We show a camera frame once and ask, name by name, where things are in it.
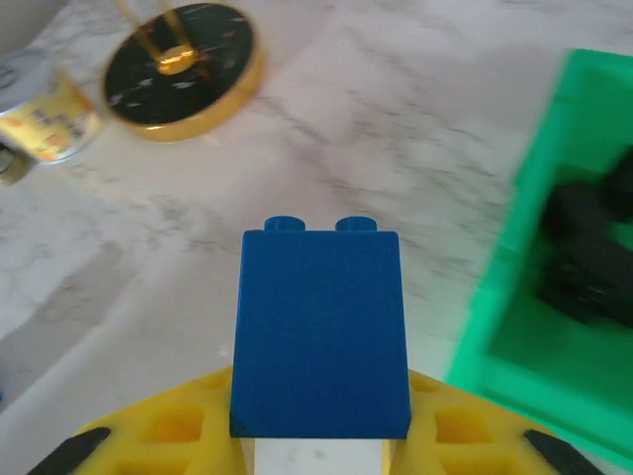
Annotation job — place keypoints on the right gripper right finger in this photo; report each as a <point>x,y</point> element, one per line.
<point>470,435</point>

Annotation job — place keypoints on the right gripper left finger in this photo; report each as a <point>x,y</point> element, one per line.
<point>163,430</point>

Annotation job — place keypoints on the blue lego brick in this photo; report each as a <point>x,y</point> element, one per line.
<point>321,336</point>

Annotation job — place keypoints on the black lego brick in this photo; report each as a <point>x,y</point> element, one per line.
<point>578,237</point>

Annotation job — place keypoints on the green plastic bin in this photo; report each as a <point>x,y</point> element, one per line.
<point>514,321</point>

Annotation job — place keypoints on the tin can yellow label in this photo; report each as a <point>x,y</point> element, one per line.
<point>49,114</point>

